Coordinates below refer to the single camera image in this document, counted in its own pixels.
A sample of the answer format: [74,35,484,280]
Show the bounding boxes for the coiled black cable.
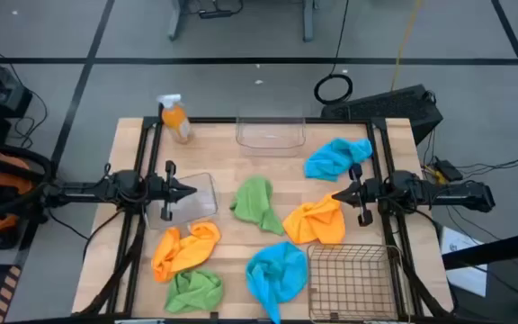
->
[313,0,354,106]

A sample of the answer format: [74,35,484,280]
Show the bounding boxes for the black floor cable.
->
[454,150,518,176]
[0,29,49,149]

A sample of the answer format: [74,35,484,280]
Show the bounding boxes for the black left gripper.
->
[144,160,197,222]

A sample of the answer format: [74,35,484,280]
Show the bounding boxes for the grey legged desk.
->
[167,0,318,42]

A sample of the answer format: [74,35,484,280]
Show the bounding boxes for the orange liquid spray bottle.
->
[156,93,193,145]

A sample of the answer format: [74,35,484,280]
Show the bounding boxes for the black power adapter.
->
[433,157,464,183]

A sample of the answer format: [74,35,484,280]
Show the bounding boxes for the metal wire basket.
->
[307,243,406,323]

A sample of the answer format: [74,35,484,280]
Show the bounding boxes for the orange microfiber towel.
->
[150,220,222,284]
[281,192,347,246]

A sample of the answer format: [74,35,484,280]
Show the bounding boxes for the white paper sheet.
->
[440,226,489,298]

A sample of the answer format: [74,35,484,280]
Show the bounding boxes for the black computer case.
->
[320,84,444,146]

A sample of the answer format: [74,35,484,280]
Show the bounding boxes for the orange and black vacuum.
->
[0,141,56,251]

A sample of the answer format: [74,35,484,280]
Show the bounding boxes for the yellow cable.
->
[390,0,424,91]

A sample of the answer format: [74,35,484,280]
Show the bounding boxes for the black aluminium table frame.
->
[76,115,456,323]

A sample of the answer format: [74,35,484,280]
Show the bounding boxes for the clear plastic bin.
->
[144,172,219,230]
[235,105,308,158]

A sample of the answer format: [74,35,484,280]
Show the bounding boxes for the black power strip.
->
[198,8,234,20]

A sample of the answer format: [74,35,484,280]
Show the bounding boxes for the black beam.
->
[441,227,518,271]

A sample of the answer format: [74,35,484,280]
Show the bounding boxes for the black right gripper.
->
[332,162,384,228]

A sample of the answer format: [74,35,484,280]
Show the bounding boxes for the green microfiber towel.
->
[164,268,224,315]
[229,175,286,237]

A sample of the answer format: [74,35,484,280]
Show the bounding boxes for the blue microfiber towel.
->
[303,137,374,183]
[245,241,309,324]

